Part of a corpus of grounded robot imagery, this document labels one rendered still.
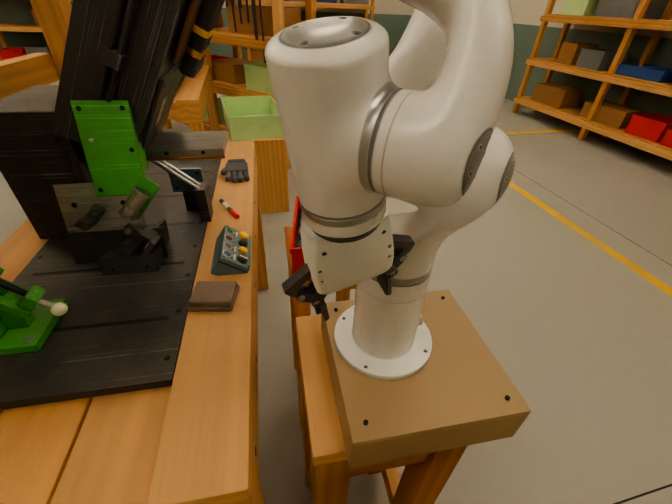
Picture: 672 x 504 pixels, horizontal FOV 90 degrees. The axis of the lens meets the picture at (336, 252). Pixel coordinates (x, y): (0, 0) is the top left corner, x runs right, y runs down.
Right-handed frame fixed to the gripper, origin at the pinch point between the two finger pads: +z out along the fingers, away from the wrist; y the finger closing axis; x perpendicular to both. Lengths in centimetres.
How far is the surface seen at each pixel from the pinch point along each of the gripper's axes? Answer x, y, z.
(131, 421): -5.4, 40.2, 19.7
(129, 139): -60, 30, -2
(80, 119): -63, 37, -7
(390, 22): -877, -473, 252
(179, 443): 2.0, 31.9, 18.1
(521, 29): -532, -565, 206
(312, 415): 3.7, 11.7, 27.4
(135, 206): -51, 34, 10
